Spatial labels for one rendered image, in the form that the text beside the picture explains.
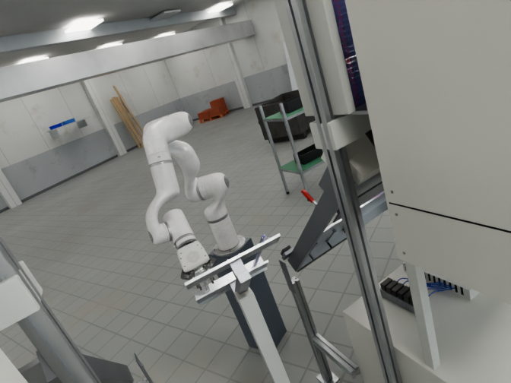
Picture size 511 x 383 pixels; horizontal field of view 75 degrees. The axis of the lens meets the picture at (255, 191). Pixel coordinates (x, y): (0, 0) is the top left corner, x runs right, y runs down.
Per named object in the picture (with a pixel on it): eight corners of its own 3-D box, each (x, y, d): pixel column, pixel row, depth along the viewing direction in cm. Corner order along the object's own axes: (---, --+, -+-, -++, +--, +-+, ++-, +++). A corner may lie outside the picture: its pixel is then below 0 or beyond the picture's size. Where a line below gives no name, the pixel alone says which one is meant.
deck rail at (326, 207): (295, 271, 149) (287, 260, 151) (299, 269, 149) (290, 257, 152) (350, 185, 88) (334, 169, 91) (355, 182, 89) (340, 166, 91)
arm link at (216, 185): (210, 214, 185) (193, 175, 177) (241, 206, 182) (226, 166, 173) (204, 225, 174) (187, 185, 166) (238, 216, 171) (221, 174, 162)
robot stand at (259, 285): (249, 346, 209) (207, 254, 184) (263, 324, 221) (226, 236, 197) (272, 353, 198) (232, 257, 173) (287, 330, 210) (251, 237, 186)
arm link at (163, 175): (132, 166, 122) (155, 247, 123) (174, 158, 130) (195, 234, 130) (128, 171, 130) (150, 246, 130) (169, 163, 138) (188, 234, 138)
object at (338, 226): (296, 264, 149) (291, 257, 151) (395, 197, 174) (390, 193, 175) (306, 248, 133) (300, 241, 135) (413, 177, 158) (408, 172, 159)
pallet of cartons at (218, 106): (232, 112, 1347) (226, 96, 1324) (218, 118, 1283) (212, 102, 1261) (211, 117, 1418) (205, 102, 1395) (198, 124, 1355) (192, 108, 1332)
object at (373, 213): (299, 269, 149) (289, 256, 152) (397, 203, 174) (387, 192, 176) (299, 268, 148) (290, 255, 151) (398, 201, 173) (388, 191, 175)
